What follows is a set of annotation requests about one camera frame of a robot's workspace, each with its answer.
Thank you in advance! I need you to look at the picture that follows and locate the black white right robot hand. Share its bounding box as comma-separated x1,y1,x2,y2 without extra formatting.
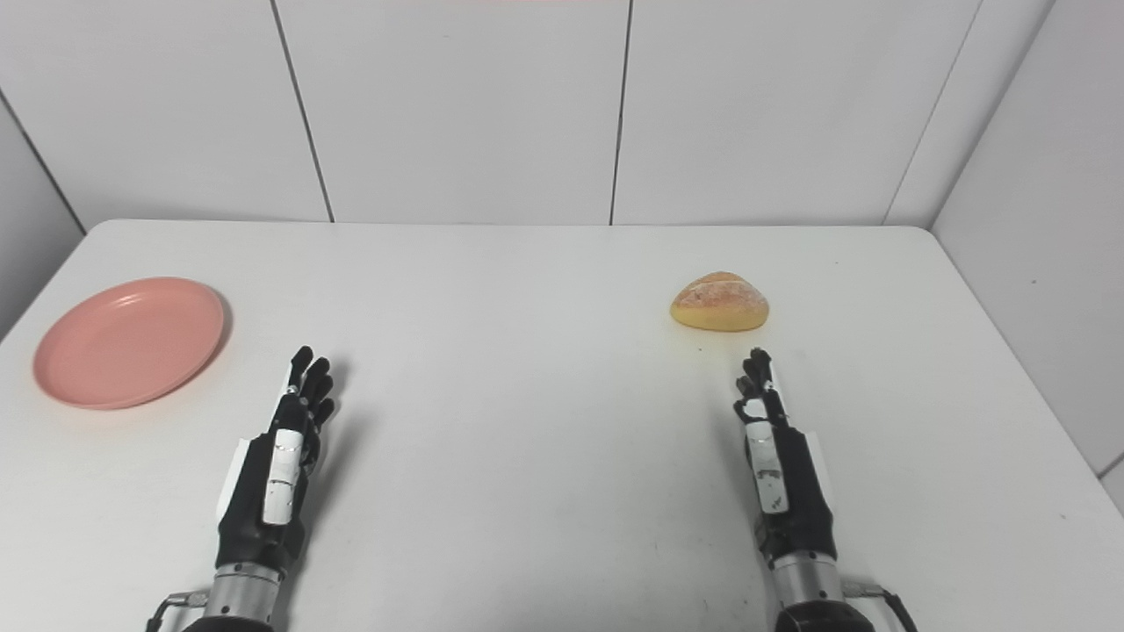
734,348,839,567

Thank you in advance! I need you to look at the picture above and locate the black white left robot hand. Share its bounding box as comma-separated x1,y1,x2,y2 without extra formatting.
215,346,337,576

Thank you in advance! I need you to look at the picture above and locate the pink round plate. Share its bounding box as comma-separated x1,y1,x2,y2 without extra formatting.
32,277,227,412

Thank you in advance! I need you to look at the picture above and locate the golden bread roll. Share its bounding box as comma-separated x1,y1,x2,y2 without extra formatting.
670,271,771,334

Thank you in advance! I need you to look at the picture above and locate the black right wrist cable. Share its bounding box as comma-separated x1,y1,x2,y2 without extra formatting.
839,577,919,632

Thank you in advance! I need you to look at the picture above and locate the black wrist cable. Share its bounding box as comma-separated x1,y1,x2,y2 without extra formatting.
145,590,212,632
839,577,919,632

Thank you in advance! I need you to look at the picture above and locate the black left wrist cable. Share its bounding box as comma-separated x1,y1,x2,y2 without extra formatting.
145,590,212,632

